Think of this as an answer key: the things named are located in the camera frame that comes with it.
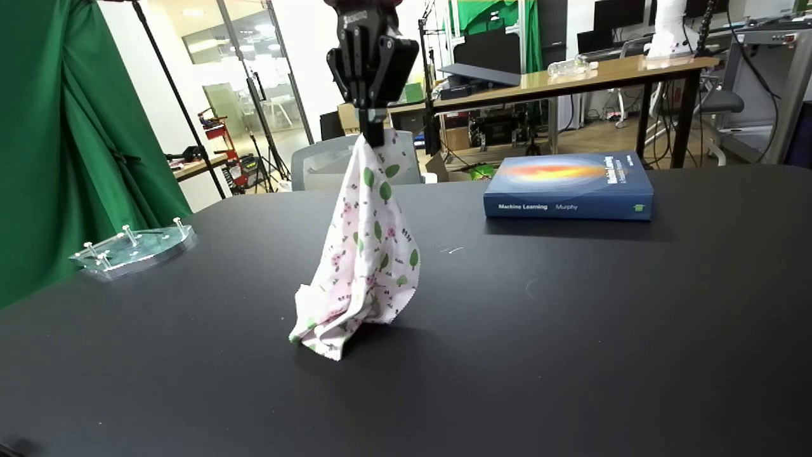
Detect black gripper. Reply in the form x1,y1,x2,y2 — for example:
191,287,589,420
326,23,422,148

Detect white cloth with green dots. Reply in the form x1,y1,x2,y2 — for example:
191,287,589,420
287,132,424,362

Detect black slanted desk monitor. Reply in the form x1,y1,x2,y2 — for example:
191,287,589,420
440,32,525,89

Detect red cart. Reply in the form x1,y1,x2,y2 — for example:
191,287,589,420
197,103,275,198

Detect green poster board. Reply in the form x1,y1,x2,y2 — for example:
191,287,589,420
455,0,546,74

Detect black backdrop pole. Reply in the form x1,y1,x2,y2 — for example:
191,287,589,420
129,0,232,200

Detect blue hardcover book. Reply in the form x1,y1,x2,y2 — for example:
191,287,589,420
483,150,657,225

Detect clear plastic container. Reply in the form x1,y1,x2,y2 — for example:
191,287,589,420
546,57,601,83

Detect wooden desk with black legs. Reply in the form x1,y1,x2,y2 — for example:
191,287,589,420
388,54,726,173

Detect black computer monitor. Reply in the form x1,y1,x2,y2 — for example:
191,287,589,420
592,0,653,36

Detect clear acrylic plate with bolts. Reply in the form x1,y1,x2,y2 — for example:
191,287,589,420
68,216,197,285

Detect green curtain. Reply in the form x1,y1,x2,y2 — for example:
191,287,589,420
0,0,196,311

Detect grey chair with armrests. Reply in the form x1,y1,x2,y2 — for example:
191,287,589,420
692,15,812,167

